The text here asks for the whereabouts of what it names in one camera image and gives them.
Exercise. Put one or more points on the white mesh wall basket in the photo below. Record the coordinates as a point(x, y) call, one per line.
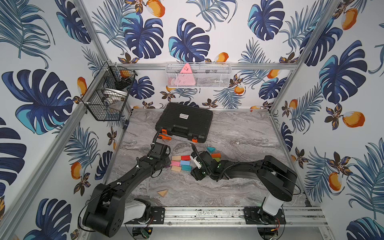
point(207, 75)

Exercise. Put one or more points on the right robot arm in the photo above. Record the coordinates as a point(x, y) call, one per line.
point(279, 179)

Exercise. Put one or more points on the light blue block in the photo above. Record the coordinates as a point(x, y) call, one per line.
point(184, 163)

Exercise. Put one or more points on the black plastic tool case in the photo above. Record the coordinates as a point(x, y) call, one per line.
point(185, 121)

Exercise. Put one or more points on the teal rectangular block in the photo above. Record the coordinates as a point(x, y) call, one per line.
point(186, 168)

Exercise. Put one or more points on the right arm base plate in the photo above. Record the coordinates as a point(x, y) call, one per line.
point(256, 216)

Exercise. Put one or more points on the teal triangle block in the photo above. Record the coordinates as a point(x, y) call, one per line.
point(211, 150)

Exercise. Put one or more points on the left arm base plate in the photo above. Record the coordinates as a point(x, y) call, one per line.
point(151, 215)

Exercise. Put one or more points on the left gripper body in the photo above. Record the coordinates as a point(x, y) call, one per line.
point(159, 145)

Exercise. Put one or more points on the red block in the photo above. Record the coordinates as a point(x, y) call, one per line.
point(185, 158)

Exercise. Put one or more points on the pink block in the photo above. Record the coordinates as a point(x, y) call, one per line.
point(175, 163)

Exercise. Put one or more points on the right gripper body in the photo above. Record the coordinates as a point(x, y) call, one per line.
point(200, 173)

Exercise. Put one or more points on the black wire basket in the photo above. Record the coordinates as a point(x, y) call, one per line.
point(110, 94)

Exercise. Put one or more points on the orange handled screwdriver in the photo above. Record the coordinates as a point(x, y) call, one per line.
point(168, 138)

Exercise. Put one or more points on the orange block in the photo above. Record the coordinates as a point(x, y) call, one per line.
point(216, 155)

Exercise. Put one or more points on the aluminium front rail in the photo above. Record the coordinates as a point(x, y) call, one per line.
point(227, 217)

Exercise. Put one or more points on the pink triangle card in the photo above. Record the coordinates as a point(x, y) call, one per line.
point(185, 77)

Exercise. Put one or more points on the natural wood triangle block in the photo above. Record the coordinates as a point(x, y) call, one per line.
point(163, 193)

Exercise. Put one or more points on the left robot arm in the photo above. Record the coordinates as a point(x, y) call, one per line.
point(107, 210)

